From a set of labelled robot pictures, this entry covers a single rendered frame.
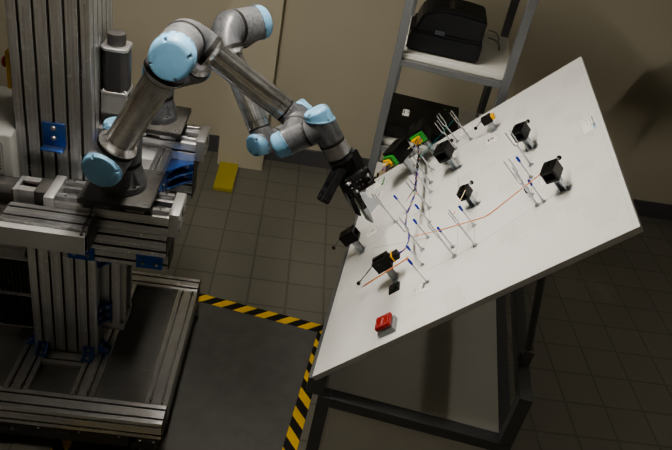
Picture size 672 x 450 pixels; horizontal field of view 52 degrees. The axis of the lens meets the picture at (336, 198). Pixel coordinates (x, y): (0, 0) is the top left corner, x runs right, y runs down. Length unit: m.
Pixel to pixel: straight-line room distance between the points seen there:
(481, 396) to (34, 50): 1.77
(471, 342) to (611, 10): 2.74
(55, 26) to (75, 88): 0.20
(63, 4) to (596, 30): 3.34
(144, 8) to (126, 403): 2.55
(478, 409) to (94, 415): 1.42
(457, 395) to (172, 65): 1.33
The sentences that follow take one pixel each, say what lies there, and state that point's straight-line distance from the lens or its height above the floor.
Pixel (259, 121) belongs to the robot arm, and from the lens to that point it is 2.27.
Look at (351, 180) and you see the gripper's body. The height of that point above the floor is 1.44.
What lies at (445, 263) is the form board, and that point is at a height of 1.22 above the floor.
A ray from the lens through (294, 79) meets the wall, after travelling 4.56.
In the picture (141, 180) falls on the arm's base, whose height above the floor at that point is 1.20.
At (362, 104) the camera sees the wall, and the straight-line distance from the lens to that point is 4.63.
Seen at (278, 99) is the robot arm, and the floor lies 1.57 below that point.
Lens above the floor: 2.44
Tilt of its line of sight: 32 degrees down
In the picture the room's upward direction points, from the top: 12 degrees clockwise
